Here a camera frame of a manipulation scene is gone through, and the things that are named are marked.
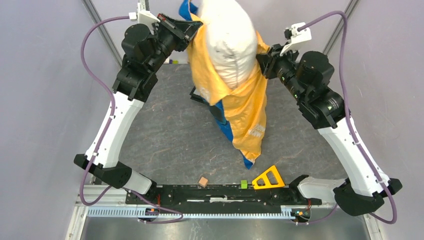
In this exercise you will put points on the white slotted cable duct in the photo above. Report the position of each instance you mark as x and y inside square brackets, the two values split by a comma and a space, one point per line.
[144, 213]

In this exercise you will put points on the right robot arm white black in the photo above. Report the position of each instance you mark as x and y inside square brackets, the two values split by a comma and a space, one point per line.
[307, 78]

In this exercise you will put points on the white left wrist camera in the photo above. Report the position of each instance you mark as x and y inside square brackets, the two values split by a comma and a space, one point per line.
[142, 15]

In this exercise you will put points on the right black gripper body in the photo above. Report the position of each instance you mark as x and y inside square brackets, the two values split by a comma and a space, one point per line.
[278, 66]

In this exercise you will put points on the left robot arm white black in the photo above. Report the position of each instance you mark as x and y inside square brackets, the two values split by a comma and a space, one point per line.
[147, 44]

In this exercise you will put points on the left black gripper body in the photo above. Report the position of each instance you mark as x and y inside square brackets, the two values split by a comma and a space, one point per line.
[173, 37]

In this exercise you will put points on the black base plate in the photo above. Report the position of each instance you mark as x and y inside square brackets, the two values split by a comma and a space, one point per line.
[226, 199]

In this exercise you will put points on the tan wooden cube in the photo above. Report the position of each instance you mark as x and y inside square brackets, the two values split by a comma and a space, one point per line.
[203, 182]

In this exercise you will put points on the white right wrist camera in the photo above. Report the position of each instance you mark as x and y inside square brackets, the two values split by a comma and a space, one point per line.
[297, 35]

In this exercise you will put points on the black white checkerboard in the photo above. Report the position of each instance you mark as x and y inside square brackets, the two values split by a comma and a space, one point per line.
[195, 96]

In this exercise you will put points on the blue yellow pillowcase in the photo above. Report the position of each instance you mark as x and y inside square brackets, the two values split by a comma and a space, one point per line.
[241, 112]

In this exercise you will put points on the white pillow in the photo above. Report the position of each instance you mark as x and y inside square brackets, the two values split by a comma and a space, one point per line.
[231, 40]

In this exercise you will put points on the green cube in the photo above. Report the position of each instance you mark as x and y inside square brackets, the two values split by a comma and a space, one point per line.
[243, 184]

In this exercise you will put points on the yellow plastic triangle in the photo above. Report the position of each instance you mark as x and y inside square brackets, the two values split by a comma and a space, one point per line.
[269, 179]

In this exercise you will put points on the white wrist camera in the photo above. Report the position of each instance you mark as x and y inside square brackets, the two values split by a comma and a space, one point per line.
[297, 35]
[142, 15]

